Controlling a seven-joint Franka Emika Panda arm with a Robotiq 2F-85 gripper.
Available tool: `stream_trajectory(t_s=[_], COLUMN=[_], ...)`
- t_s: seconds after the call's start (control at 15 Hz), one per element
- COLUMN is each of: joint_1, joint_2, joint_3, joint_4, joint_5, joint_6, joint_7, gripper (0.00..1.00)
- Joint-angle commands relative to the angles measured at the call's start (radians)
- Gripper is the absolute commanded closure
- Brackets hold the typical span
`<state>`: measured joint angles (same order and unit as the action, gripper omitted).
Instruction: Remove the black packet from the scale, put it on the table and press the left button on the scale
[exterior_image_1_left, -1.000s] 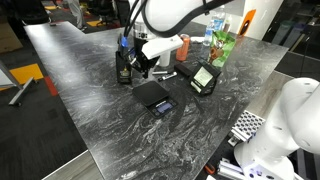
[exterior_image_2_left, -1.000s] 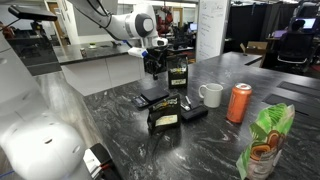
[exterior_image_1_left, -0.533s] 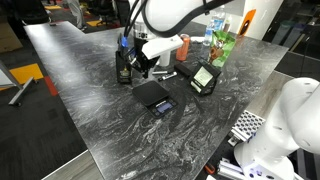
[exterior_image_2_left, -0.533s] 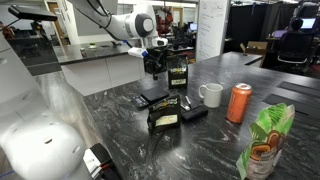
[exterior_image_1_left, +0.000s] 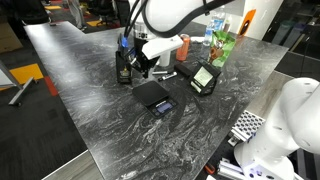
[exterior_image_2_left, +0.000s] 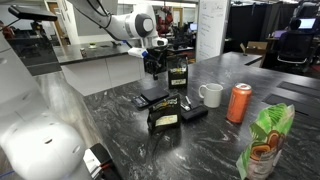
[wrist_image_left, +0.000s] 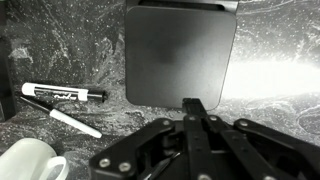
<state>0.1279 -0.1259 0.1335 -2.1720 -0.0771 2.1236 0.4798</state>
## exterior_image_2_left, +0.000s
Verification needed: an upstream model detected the black camera on stand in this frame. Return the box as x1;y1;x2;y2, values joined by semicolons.
7;4;59;22

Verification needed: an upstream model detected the black digital scale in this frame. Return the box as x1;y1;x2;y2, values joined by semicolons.
130;86;171;111

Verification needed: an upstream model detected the black rectangular case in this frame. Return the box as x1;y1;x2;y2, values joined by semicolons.
180;104;210;123

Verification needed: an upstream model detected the white ceramic mug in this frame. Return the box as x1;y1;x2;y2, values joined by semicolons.
198;82;224;109

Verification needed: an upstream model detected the green snack bag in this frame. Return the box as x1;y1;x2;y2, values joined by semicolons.
235;102;296;180

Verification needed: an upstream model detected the white counter cabinet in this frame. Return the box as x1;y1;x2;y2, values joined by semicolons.
53;41;148;97

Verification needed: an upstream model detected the orange drink can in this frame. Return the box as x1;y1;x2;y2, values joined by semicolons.
226;82;253;125

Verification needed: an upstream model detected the seated person in dark clothes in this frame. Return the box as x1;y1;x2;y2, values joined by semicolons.
278;18;314;43

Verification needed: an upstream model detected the purple laptop screen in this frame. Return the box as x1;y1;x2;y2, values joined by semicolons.
272;29;288;39

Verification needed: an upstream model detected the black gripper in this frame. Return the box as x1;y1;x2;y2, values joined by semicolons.
143;46;169;81

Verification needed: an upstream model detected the white whiteboard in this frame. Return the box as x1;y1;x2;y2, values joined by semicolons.
195;0;232;63

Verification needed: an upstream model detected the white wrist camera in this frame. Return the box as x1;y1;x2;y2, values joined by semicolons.
127;47;149;59

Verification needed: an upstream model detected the black packet with white label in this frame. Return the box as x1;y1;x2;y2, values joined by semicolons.
146;94;183;135

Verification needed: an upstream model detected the black curtain partition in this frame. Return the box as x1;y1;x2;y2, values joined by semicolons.
229;2;298;53

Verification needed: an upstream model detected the silver pen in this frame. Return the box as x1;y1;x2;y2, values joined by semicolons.
184;95;193;108

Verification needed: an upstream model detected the black mesh office chair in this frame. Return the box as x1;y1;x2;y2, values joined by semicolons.
276;32;318;73

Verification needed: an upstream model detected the black packet with yellow logo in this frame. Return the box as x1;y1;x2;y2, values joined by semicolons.
166;54;189;90

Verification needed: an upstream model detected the lit computer monitor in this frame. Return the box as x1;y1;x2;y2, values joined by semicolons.
298;17;317;30

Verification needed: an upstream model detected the brown cardboard box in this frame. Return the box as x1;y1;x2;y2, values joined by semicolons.
239;40;269;56

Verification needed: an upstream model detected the black table cable hatch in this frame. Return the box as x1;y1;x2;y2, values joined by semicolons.
277;80;320;99
262;93;320;119

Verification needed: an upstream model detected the black box with red wires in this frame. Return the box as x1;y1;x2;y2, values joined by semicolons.
80;143;123;180

